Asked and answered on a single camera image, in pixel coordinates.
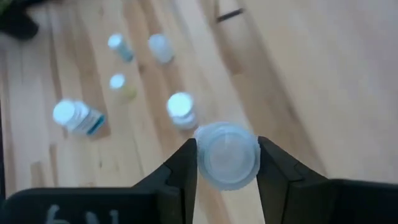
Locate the yellow pill vial white cap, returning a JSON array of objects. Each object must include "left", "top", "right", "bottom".
[{"left": 108, "top": 73, "right": 138, "bottom": 103}]

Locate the translucent white pill vial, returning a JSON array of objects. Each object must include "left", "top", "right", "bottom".
[
  {"left": 193, "top": 121, "right": 262, "bottom": 191},
  {"left": 147, "top": 33, "right": 175, "bottom": 65}
]

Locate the artificial green potted plant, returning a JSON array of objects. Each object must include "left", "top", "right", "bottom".
[{"left": 0, "top": 0, "right": 40, "bottom": 41}]

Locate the large white labelled medicine bottle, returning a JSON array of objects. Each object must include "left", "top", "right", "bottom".
[
  {"left": 166, "top": 91, "right": 199, "bottom": 131},
  {"left": 52, "top": 98, "right": 106, "bottom": 137}
]

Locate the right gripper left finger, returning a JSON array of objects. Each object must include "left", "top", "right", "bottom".
[{"left": 0, "top": 138, "right": 199, "bottom": 224}]

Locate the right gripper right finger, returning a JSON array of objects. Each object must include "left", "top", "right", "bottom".
[{"left": 256, "top": 136, "right": 398, "bottom": 224}]

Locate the blue pill vial white cap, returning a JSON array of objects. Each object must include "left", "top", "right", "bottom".
[{"left": 107, "top": 32, "right": 135, "bottom": 63}]

